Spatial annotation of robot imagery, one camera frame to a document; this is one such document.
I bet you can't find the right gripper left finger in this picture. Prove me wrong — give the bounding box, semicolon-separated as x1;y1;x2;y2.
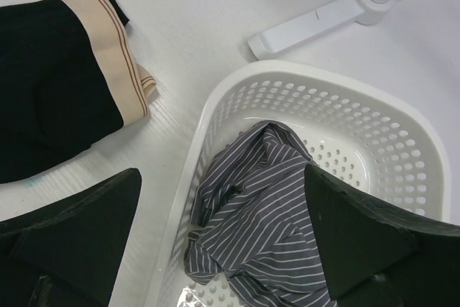
1;168;142;306

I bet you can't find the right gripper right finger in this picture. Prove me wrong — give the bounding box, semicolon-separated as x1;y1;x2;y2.
304;165;459;306

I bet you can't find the grey striped underwear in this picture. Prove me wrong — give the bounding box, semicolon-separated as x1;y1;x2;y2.
184;121;334;306

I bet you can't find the black underwear beige waistband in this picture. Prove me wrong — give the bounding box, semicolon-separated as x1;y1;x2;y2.
1;0;156;183

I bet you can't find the white perforated plastic basket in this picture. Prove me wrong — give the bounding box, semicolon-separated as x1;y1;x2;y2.
145;60;451;306

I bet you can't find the white clothes rack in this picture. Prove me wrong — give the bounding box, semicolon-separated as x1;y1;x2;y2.
247;0;400;60

